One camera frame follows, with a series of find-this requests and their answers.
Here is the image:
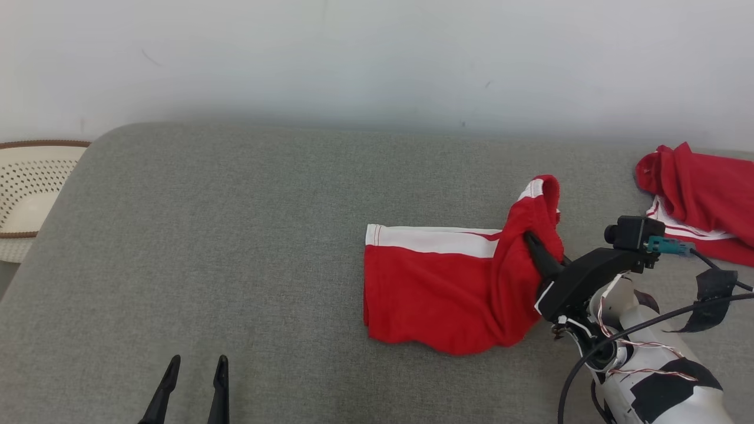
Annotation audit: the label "grey fabric sofa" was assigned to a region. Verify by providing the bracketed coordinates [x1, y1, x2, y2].
[0, 121, 754, 424]

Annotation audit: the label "black right camera cable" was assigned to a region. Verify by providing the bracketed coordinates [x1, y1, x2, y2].
[688, 248, 754, 293]

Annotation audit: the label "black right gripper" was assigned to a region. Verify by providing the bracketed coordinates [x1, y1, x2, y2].
[523, 231, 644, 324]

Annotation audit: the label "twisted red white wires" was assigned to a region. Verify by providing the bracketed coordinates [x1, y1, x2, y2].
[594, 276, 700, 382]

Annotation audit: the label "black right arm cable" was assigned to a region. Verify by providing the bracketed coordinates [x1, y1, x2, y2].
[557, 291, 754, 424]

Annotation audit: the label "teal right camera connector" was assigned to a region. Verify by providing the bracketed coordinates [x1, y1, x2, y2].
[646, 235, 697, 257]

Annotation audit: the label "red white sports shorts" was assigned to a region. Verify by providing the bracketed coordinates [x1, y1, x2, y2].
[363, 174, 565, 356]

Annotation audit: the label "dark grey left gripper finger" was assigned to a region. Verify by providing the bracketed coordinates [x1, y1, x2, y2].
[207, 355, 230, 424]
[138, 355, 181, 424]

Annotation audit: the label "cream perforated laundry basket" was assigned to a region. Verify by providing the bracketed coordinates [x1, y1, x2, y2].
[0, 140, 92, 264]

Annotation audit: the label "red white jersey shirt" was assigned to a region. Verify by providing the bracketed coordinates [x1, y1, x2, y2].
[634, 142, 754, 267]

